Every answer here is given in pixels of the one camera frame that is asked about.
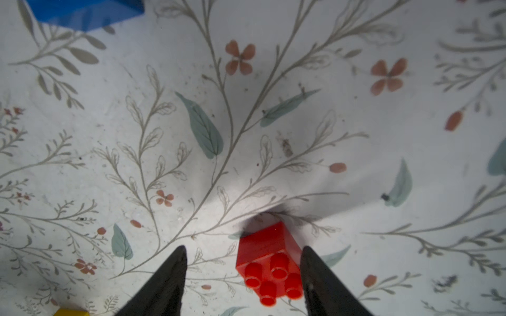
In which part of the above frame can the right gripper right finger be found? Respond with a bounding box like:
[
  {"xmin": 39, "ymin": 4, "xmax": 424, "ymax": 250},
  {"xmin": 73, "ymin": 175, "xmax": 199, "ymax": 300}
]
[{"xmin": 300, "ymin": 246, "xmax": 372, "ymax": 316}]

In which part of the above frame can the red lego brick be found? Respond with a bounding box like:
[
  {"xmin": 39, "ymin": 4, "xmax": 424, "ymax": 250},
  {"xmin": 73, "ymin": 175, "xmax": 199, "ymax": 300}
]
[{"xmin": 235, "ymin": 222, "xmax": 304, "ymax": 307}]

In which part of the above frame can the small blue lego brick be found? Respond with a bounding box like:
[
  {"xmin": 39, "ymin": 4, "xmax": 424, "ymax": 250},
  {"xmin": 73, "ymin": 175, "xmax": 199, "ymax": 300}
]
[{"xmin": 27, "ymin": 0, "xmax": 144, "ymax": 32}]

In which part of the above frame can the floral table mat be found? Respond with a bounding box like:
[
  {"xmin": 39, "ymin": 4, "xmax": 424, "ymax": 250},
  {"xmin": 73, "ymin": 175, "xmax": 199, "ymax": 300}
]
[{"xmin": 1, "ymin": 1, "xmax": 505, "ymax": 315}]

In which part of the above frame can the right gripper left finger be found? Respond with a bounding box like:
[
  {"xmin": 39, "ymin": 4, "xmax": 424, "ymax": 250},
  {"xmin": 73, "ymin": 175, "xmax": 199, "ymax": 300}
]
[{"xmin": 116, "ymin": 246, "xmax": 188, "ymax": 316}]

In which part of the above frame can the small yellow lego brick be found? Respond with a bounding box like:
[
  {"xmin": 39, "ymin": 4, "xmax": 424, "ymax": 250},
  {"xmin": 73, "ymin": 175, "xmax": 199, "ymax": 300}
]
[{"xmin": 53, "ymin": 308, "xmax": 90, "ymax": 316}]

